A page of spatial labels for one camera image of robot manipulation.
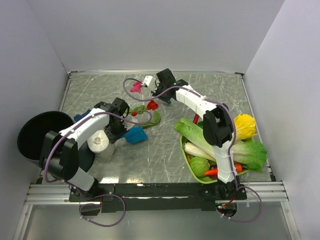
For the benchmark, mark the white paper towel roll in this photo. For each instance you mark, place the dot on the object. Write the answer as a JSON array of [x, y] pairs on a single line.
[[100, 144]]

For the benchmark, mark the napa cabbage toy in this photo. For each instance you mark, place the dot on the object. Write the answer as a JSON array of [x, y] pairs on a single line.
[[194, 134]]

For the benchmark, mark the green paper scrap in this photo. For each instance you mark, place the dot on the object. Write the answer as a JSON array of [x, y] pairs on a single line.
[[152, 118]]

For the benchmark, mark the white radish toy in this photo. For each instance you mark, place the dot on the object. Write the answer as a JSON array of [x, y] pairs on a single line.
[[193, 150]]

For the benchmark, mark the red paper scrap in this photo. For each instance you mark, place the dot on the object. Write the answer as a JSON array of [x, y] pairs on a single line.
[[152, 105]]

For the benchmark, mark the green vegetable basket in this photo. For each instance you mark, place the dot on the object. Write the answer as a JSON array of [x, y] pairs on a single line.
[[222, 157]]

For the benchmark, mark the round green cabbage toy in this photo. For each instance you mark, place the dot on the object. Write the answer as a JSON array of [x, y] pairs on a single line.
[[199, 166]]

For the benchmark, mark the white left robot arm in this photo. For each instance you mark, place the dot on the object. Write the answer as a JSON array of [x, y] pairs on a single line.
[[80, 132]]

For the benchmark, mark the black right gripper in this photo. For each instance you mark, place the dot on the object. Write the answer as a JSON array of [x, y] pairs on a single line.
[[157, 86]]

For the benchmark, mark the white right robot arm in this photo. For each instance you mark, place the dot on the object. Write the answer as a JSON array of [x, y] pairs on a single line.
[[219, 129]]

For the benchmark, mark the red chili pepper toy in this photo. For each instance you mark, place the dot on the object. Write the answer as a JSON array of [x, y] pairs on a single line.
[[196, 119]]

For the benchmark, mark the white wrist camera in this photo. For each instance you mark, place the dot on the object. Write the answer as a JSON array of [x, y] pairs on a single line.
[[149, 82], [130, 122]]

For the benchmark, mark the dark blue paper scrap left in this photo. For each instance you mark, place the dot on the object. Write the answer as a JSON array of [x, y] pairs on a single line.
[[78, 117]]

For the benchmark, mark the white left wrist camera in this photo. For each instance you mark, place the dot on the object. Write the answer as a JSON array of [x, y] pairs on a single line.
[[130, 122]]

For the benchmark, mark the aluminium front rail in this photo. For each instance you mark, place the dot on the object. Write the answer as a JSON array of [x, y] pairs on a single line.
[[59, 194]]

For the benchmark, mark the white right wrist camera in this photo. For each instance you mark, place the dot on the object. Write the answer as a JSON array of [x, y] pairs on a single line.
[[149, 82]]

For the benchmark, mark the pink paper scrap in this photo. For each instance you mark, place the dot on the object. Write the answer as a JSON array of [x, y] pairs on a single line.
[[136, 87]]

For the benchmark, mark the orange carrot toy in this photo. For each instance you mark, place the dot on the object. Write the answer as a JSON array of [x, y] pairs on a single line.
[[213, 170]]

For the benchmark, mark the yellow cabbage toy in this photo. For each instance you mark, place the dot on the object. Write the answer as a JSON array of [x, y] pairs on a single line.
[[245, 126]]

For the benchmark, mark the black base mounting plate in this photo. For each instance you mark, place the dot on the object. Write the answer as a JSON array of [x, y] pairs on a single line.
[[207, 196]]

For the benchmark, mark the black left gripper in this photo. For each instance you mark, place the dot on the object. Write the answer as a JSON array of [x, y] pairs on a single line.
[[113, 137]]

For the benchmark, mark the green leafy vegetable toy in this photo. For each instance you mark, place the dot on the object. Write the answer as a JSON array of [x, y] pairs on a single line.
[[251, 154]]

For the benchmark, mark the blue plastic dustpan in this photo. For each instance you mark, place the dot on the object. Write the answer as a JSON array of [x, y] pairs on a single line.
[[135, 135]]

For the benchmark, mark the dark round trash bin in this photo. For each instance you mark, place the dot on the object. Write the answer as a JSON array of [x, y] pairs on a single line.
[[39, 135]]

